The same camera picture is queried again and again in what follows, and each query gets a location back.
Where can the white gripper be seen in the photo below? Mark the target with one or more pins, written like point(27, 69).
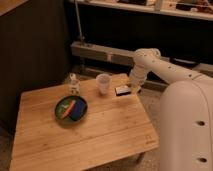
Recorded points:
point(137, 78)

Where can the black and white eraser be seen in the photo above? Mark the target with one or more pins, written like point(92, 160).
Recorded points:
point(122, 90)

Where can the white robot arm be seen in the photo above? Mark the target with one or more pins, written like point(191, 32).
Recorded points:
point(186, 112)

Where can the white ceramic cup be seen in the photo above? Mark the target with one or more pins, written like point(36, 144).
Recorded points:
point(103, 82)

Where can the wooden table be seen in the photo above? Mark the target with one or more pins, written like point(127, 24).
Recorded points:
point(113, 128)

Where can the blue sponge block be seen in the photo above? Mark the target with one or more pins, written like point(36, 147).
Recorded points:
point(78, 110)

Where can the small clear glass bottle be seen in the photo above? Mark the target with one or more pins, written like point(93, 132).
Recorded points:
point(74, 84)

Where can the orange carrot toy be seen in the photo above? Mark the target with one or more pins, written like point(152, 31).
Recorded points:
point(69, 109)

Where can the dark green round plate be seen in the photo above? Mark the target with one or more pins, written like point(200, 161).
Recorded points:
point(63, 104)

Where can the metal vertical pole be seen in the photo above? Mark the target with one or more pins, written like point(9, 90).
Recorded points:
point(81, 37)

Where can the upper cluttered shelf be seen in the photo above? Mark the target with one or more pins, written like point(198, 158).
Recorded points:
point(150, 8)

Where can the black handle on rail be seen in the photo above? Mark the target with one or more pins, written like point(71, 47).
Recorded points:
point(183, 63)

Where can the grey metal shelf rail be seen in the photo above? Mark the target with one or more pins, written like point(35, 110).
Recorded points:
point(110, 55)

